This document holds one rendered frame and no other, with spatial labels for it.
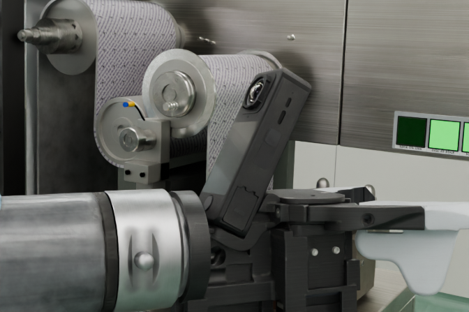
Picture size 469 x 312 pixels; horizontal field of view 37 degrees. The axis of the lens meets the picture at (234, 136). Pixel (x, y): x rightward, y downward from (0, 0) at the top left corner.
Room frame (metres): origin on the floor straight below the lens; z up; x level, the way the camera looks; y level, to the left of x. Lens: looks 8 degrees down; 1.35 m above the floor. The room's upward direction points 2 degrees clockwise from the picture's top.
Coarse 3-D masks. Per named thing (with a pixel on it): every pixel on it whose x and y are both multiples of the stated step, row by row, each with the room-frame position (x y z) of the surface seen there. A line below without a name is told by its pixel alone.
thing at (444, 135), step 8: (432, 120) 1.28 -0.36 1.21; (432, 128) 1.28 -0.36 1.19; (440, 128) 1.28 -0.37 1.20; (448, 128) 1.27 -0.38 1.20; (456, 128) 1.26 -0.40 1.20; (432, 136) 1.28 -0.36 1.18; (440, 136) 1.28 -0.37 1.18; (448, 136) 1.27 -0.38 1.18; (456, 136) 1.26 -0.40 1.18; (432, 144) 1.28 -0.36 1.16; (440, 144) 1.27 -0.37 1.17; (448, 144) 1.27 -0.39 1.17; (456, 144) 1.26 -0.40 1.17
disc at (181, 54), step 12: (156, 60) 1.19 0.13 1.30; (192, 60) 1.16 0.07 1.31; (204, 72) 1.14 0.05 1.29; (144, 84) 1.20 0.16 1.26; (144, 96) 1.20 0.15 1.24; (144, 108) 1.21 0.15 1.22; (204, 108) 1.14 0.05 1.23; (204, 120) 1.14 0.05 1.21; (180, 132) 1.17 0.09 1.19; (192, 132) 1.15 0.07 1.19
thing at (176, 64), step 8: (168, 64) 1.18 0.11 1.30; (176, 64) 1.17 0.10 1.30; (184, 64) 1.16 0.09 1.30; (192, 64) 1.16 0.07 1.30; (160, 72) 1.19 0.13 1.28; (184, 72) 1.16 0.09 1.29; (192, 72) 1.15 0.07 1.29; (152, 80) 1.19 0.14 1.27; (200, 80) 1.15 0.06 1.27; (152, 88) 1.19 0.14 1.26; (200, 88) 1.15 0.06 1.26; (152, 96) 1.19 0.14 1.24; (200, 96) 1.15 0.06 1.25; (152, 104) 1.19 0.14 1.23; (200, 104) 1.15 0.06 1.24; (160, 112) 1.19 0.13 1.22; (192, 112) 1.15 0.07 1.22; (200, 112) 1.14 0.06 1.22; (176, 120) 1.17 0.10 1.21; (184, 120) 1.16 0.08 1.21; (192, 120) 1.15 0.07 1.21
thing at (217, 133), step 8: (208, 128) 1.15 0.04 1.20; (216, 128) 1.16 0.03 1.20; (224, 128) 1.18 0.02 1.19; (208, 136) 1.15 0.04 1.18; (216, 136) 1.16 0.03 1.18; (224, 136) 1.18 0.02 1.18; (208, 144) 1.15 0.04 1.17; (216, 144) 1.16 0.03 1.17; (208, 152) 1.14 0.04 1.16; (216, 152) 1.16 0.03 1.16; (208, 160) 1.14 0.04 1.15; (208, 168) 1.14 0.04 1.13; (208, 176) 1.14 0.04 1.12; (272, 184) 1.35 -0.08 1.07
